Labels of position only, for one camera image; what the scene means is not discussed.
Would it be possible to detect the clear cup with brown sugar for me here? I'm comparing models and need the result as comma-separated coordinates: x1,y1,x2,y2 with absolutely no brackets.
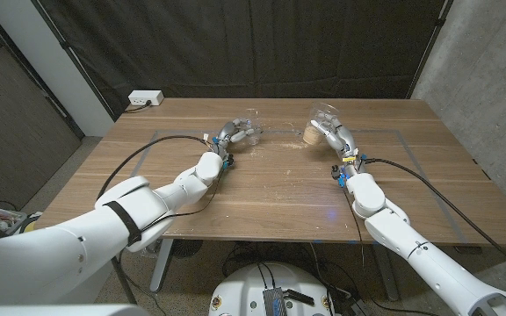
301,103,340,147

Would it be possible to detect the dark brown door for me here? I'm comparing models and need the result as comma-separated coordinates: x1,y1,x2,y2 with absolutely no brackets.
0,0,83,212

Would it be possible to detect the grey table leg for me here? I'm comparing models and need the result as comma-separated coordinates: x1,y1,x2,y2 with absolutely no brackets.
149,239,175,293
372,250,400,302

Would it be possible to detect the white power strip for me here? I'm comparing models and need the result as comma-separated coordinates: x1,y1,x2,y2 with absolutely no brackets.
127,90,165,107

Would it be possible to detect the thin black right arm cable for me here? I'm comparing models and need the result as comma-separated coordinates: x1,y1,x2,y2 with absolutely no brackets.
343,187,439,316

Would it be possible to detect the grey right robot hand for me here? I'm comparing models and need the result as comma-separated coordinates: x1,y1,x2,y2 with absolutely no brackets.
309,114,365,172

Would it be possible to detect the black flat module on base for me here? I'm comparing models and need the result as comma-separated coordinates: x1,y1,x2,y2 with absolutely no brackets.
286,289,315,306

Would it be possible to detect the black fabric backdrop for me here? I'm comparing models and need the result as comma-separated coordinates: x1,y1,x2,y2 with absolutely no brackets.
37,0,452,119

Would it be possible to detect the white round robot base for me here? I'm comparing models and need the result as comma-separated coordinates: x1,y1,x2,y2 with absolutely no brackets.
208,262,336,316

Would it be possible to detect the clear plastic cup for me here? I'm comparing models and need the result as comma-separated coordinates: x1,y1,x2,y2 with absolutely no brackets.
242,108,264,147

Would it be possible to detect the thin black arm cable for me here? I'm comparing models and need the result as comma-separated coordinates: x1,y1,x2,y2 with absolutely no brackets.
343,187,439,316
141,166,228,233

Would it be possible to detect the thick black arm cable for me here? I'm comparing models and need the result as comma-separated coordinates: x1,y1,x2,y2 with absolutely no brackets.
97,134,213,201
360,156,506,280

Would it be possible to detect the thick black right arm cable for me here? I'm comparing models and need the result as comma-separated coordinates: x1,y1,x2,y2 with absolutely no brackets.
360,156,506,280

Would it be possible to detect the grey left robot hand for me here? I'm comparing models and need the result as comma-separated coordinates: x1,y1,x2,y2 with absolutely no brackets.
211,117,264,160

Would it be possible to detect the black backdrop stand pole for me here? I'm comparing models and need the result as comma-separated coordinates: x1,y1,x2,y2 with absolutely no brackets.
405,0,455,100
31,0,119,122

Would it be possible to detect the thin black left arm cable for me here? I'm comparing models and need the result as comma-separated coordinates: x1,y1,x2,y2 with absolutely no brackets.
141,166,228,233

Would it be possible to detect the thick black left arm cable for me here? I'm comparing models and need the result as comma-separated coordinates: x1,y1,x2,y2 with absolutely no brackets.
97,134,213,201

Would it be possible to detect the black power strip cable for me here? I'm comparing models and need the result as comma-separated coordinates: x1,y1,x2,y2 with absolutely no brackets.
123,100,153,114

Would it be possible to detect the grey ribbed electronics box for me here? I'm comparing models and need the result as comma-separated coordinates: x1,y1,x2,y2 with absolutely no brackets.
263,287,288,316

